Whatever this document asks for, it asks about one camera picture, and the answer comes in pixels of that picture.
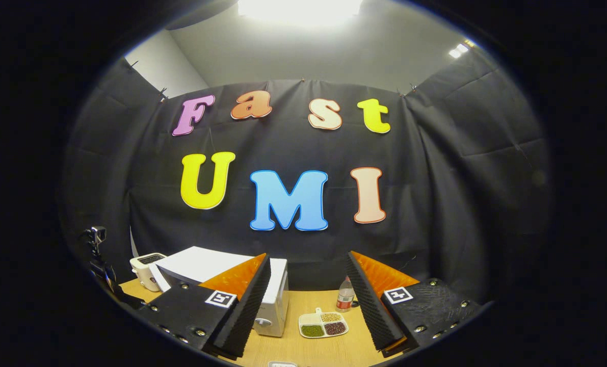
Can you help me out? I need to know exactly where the white divided dish of beans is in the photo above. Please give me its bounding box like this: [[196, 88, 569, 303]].
[[298, 307, 349, 339]]

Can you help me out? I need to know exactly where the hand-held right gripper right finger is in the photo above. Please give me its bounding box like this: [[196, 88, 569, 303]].
[[345, 251, 482, 357]]

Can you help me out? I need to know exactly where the large ceiling light panel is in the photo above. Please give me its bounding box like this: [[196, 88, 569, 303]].
[[237, 0, 365, 26]]

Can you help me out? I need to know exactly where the white toaster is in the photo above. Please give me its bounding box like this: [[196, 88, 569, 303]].
[[130, 252, 167, 292]]

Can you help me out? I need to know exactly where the black backdrop cloth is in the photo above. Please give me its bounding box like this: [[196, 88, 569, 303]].
[[61, 48, 553, 306]]

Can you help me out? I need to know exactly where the clear plastic water bottle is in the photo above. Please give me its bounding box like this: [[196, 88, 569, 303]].
[[336, 276, 356, 312]]

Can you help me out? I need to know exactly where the small ceiling light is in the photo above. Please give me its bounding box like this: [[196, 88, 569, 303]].
[[448, 41, 474, 59]]

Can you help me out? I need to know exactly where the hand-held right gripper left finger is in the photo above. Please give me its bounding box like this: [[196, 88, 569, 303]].
[[143, 253, 272, 358]]

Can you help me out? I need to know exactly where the white microwave oven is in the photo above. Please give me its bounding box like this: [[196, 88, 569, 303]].
[[153, 246, 289, 338]]

